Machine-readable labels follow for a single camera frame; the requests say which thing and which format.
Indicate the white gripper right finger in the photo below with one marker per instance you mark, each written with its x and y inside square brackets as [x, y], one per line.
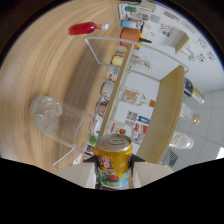
[150, 171]

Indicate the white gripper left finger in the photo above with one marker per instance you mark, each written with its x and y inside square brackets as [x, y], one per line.
[78, 173]

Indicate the yellow orange drink can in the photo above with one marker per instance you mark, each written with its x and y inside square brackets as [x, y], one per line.
[113, 160]

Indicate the red liquid bottle white cap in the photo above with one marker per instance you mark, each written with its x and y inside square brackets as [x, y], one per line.
[81, 29]

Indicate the yellow cup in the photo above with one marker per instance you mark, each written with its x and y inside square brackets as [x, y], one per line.
[117, 60]

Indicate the white and blue cup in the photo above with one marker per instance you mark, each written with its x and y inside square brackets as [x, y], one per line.
[128, 24]

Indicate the clear drinking glass with ice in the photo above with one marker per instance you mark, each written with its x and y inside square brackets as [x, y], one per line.
[56, 121]

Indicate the wooden two-tier shelf rack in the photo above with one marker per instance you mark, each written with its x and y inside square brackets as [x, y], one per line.
[168, 113]

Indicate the clear jar wooden lid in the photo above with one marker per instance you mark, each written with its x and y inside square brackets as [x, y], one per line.
[190, 115]

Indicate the white figurine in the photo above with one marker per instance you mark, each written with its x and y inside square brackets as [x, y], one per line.
[189, 54]

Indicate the green cucumber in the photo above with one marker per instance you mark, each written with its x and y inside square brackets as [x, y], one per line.
[145, 40]

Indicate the red topped wall poster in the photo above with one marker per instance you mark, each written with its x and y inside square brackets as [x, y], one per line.
[141, 129]

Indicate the blue topped wall poster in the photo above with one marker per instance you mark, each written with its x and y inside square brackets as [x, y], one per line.
[141, 119]

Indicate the wooden wall shelf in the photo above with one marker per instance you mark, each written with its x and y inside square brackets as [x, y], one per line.
[182, 40]

